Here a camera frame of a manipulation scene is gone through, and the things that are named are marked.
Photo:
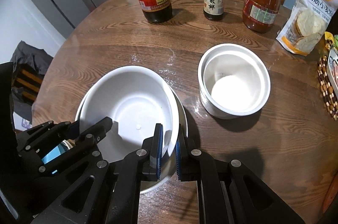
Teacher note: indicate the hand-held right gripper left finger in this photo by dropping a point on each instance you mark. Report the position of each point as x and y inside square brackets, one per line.
[158, 150]

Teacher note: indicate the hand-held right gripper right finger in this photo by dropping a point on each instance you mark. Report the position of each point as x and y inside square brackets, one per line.
[178, 158]

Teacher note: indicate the white cylindrical cup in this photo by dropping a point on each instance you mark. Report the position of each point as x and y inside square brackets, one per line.
[232, 86]

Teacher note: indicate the white ceramic bowl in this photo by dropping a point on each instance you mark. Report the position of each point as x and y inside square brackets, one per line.
[183, 121]
[126, 102]

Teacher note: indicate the white and orange flour bag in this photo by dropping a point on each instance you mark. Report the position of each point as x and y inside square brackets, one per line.
[303, 28]

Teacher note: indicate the wooden bead trivet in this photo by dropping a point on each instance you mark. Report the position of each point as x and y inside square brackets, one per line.
[323, 81]

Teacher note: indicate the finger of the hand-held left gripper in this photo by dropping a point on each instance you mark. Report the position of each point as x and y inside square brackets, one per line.
[91, 142]
[52, 130]

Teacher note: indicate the wooden chair with slats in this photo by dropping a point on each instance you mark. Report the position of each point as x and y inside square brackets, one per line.
[26, 78]

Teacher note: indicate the yellow green snack packet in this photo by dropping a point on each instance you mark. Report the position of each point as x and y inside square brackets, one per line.
[332, 40]

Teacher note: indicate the black cloth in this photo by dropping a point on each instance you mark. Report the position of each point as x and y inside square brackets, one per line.
[29, 55]

